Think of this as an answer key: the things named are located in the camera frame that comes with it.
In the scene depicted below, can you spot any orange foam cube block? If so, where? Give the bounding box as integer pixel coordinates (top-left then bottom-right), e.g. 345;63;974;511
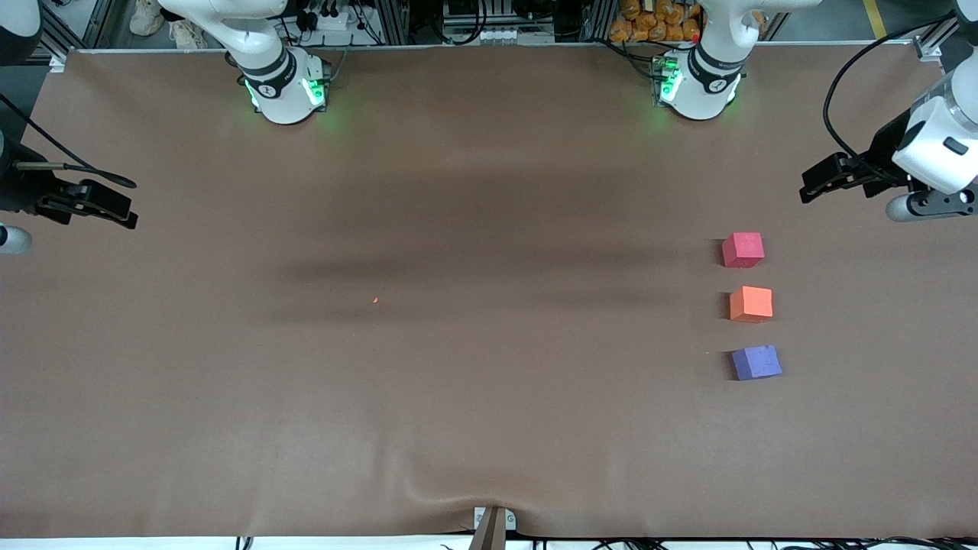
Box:
729;286;774;325

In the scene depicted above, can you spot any red foam cube block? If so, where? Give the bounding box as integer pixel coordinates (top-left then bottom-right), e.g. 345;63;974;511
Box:
721;231;766;269

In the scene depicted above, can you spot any beige sneaker shoe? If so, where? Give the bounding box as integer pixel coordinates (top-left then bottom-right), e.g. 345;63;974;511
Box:
128;0;165;37
168;17;209;51

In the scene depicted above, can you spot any purple foam cube block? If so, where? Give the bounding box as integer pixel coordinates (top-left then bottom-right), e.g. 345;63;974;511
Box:
731;345;783;382

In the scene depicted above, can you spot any orange snack bags pile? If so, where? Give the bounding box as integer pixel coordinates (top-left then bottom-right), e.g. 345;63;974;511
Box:
608;0;704;44

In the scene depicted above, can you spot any white power strip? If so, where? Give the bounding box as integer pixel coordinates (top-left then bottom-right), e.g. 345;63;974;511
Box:
304;9;352;33

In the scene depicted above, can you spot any brown table mat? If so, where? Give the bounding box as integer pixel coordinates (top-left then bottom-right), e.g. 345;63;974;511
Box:
0;44;978;539

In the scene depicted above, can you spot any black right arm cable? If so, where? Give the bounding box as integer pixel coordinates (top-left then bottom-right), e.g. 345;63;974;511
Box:
0;92;138;189

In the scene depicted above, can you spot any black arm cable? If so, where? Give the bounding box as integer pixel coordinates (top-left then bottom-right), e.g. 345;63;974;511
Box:
823;14;957;188
0;92;138;189

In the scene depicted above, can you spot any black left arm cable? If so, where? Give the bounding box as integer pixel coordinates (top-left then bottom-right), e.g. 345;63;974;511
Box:
823;14;957;188

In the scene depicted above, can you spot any aluminium corner frame rail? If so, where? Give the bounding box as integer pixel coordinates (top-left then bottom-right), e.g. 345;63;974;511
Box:
913;17;960;62
38;0;115;72

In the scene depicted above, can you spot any aluminium frame post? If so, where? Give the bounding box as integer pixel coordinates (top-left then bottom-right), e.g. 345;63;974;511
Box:
587;0;616;43
380;0;410;45

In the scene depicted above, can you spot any white metal clamp bracket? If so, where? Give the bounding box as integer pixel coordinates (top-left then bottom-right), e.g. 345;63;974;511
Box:
473;506;517;533

